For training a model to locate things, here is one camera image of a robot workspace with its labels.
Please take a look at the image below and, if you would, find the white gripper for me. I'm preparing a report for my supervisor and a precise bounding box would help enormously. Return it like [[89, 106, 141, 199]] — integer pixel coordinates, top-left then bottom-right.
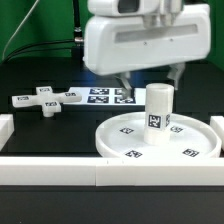
[[84, 3, 211, 99]]

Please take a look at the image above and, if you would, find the white round table top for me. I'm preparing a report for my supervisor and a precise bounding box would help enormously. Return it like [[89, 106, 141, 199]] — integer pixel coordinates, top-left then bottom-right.
[[95, 112, 222, 160]]

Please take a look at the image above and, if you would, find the white cross-shaped table base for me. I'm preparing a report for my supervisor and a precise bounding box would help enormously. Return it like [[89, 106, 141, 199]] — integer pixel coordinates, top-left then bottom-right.
[[12, 86, 82, 117]]

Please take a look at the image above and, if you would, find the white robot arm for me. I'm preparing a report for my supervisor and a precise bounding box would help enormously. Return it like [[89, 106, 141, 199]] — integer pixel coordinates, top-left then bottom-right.
[[84, 0, 211, 98]]

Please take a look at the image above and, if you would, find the white marker sheet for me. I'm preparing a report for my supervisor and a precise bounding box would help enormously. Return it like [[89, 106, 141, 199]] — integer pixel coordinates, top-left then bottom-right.
[[69, 87, 146, 106]]

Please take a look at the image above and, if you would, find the white left fence block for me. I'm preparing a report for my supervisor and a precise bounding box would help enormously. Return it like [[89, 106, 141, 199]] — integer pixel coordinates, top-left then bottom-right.
[[0, 114, 14, 151]]

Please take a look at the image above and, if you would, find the white front fence bar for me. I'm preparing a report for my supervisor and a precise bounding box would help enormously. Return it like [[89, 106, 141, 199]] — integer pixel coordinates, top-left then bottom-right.
[[0, 157, 224, 186]]

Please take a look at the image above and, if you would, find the black vertical cable connector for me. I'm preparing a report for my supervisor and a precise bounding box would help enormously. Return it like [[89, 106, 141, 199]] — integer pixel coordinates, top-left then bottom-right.
[[72, 0, 88, 46]]

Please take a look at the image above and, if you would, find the black cable bundle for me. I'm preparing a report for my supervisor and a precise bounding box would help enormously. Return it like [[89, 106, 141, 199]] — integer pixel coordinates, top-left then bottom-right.
[[0, 39, 86, 64]]

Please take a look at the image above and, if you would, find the grey thin cable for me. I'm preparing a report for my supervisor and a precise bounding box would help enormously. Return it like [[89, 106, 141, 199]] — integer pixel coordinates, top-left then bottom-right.
[[1, 0, 41, 61]]

